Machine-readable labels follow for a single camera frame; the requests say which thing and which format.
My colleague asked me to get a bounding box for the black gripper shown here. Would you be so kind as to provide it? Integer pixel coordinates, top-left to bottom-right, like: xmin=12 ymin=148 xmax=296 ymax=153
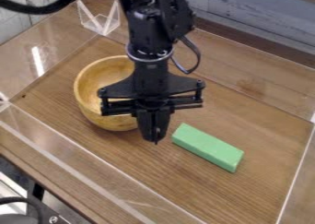
xmin=96 ymin=53 xmax=207 ymax=145

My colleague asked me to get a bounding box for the green rectangular block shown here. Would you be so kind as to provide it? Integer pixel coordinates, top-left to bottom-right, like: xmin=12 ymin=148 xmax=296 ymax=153
xmin=171 ymin=124 xmax=244 ymax=172

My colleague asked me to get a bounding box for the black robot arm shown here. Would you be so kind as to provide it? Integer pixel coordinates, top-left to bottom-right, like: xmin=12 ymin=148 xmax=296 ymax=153
xmin=98 ymin=0 xmax=206 ymax=143

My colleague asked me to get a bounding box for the brown wooden bowl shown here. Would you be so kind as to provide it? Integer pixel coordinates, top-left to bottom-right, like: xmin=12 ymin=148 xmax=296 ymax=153
xmin=72 ymin=55 xmax=138 ymax=132

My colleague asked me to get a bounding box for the clear acrylic enclosure wall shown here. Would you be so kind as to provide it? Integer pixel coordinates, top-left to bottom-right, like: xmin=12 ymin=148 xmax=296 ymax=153
xmin=0 ymin=93 xmax=206 ymax=224

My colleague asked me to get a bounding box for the clear acrylic corner bracket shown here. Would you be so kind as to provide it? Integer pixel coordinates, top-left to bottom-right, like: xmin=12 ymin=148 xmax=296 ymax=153
xmin=76 ymin=0 xmax=120 ymax=36

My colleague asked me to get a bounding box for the black cable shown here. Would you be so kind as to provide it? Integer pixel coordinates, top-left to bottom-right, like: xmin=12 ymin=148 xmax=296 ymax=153
xmin=0 ymin=197 xmax=39 ymax=224

